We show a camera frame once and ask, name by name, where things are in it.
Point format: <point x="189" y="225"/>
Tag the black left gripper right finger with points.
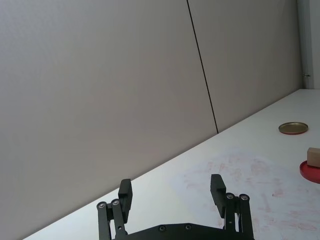
<point x="226" y="205"/>

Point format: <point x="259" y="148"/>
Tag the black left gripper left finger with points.
<point x="124" y="200"/>

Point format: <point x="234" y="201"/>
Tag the round red lid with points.
<point x="311" y="172"/>

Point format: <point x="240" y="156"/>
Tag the tan cardboard box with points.
<point x="314" y="157"/>

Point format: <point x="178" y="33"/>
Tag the round gold tin lid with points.
<point x="293" y="128"/>

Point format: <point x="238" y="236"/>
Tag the small metal wall fitting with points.
<point x="306" y="75"/>

